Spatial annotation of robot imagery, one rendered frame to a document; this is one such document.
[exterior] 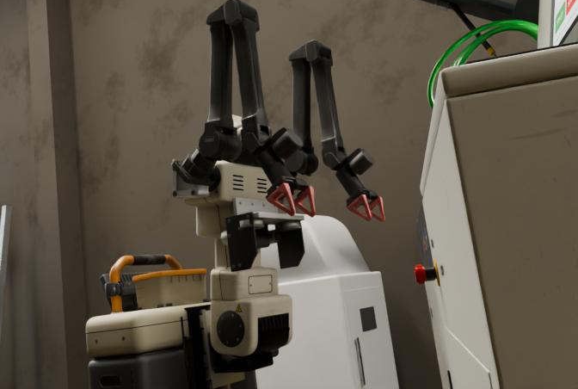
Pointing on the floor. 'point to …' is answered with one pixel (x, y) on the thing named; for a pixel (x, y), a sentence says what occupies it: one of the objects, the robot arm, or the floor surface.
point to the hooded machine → (331, 316)
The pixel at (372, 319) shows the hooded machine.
